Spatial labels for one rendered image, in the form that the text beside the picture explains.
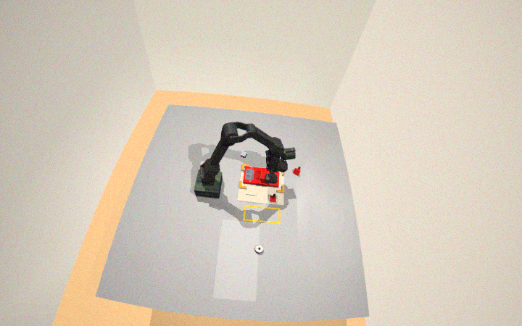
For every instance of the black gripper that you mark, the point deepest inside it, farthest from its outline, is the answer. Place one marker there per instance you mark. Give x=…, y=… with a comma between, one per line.
x=271, y=178

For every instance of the red hood shell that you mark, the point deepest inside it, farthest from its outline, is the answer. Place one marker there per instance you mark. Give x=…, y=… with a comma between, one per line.
x=265, y=171

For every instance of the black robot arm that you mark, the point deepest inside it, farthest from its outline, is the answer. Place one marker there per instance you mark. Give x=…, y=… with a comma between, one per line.
x=229, y=136

